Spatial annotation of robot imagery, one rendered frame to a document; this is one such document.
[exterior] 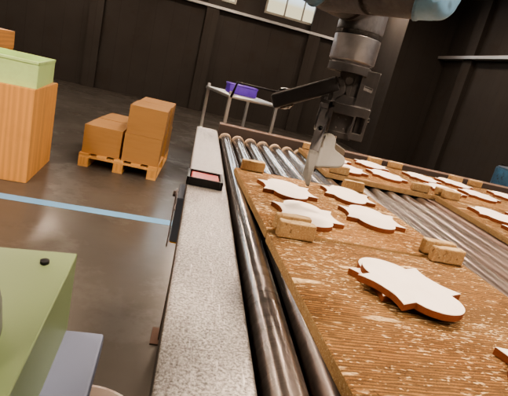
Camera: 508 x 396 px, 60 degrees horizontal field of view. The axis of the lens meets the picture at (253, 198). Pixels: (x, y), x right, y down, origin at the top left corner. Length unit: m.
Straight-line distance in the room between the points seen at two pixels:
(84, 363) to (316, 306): 0.24
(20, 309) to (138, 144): 3.89
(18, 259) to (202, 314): 0.18
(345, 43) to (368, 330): 0.44
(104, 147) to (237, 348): 3.95
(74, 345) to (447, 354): 0.37
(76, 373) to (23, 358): 0.11
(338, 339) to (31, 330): 0.27
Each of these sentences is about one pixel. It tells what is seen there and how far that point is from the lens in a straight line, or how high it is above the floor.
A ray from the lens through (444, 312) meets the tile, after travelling 0.55.
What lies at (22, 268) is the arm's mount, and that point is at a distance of 0.44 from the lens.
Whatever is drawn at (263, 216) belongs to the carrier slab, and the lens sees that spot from 0.74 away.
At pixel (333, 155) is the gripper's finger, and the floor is 1.07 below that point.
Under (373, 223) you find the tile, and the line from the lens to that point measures 0.86.
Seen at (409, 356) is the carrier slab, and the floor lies 0.94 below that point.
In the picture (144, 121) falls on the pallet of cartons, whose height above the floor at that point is 0.53.
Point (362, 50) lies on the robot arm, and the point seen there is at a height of 1.23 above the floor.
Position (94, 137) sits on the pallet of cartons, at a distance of 4.32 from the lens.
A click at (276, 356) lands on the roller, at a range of 0.43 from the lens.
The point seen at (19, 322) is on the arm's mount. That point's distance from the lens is 0.37.
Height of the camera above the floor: 1.15
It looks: 15 degrees down
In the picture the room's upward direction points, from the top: 14 degrees clockwise
